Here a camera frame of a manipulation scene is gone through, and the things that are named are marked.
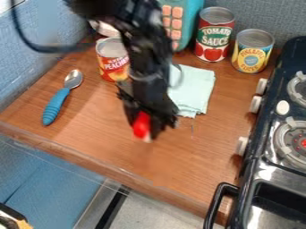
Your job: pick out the teal toy phone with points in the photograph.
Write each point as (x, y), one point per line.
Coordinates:
(181, 18)

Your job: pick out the yellow pineapple can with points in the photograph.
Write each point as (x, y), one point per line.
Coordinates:
(251, 52)

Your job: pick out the red toy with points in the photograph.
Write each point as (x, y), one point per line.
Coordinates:
(141, 126)

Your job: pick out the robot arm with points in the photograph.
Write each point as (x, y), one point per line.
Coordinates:
(139, 38)

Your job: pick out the toy stove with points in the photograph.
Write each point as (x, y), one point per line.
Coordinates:
(271, 143)

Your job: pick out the orange peaches can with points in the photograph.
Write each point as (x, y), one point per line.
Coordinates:
(112, 61)

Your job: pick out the red tomato sauce can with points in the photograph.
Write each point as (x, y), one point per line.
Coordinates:
(214, 35)

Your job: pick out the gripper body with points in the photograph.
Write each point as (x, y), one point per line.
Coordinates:
(149, 98)

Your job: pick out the light green cloth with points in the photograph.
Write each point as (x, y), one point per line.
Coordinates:
(193, 88)

